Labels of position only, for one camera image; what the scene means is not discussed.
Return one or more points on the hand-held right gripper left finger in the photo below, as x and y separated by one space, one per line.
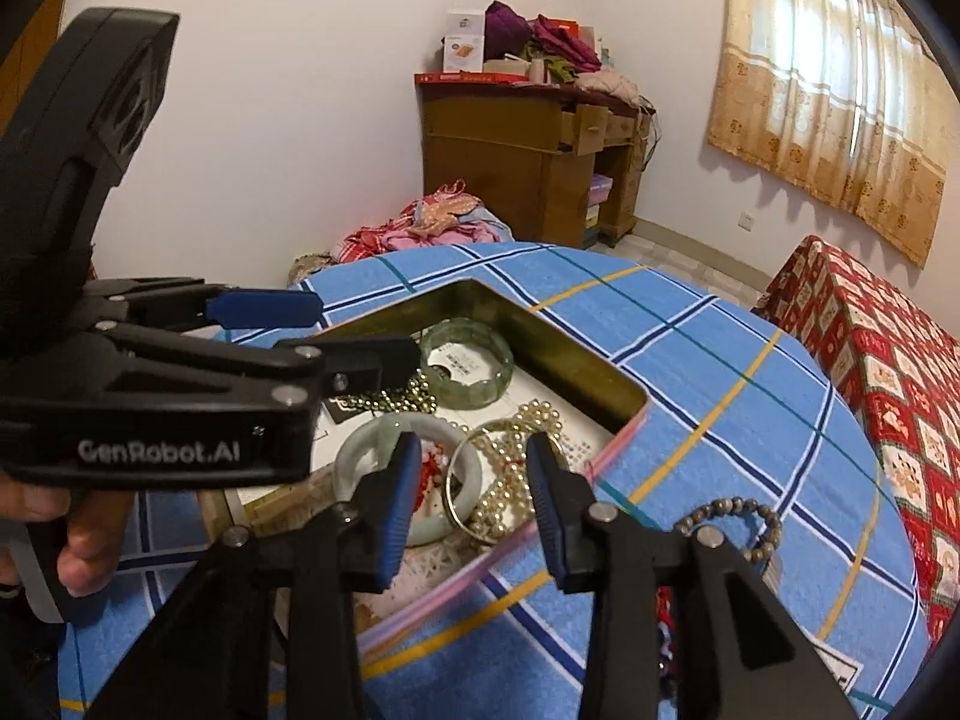
397 510

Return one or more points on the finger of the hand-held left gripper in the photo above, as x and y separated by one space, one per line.
367 364
296 305

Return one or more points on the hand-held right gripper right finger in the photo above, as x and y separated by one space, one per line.
547 510

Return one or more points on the thin metal bangle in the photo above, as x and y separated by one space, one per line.
454 495

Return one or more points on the pale jade bangle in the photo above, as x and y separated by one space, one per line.
360 442

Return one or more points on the pink tin box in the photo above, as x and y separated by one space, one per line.
585 371

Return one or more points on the person's left hand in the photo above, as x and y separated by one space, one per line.
97 532

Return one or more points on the floral patterned cushion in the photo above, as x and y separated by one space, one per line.
311 268

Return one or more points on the printed paper sheet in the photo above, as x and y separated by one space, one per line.
330 457

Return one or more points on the pile of pink red clothes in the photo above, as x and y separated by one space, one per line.
427 225

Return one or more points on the blue checked tablecloth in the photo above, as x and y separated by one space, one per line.
712 390

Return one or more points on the brown wooden desk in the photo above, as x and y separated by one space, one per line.
495 157

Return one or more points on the plastic storage drawers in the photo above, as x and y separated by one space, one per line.
596 206

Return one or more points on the flat red box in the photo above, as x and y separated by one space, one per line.
465 77

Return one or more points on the white product box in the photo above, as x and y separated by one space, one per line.
463 41

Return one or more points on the white cloth label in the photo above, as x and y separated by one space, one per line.
840 664

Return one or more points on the bed with red patterned bedspread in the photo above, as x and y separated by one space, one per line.
885 375

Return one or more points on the pile of clothes on desk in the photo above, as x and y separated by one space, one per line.
562 45

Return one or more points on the beige patterned window curtain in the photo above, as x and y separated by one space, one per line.
825 90

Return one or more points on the white wall outlet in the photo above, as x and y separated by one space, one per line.
747 220

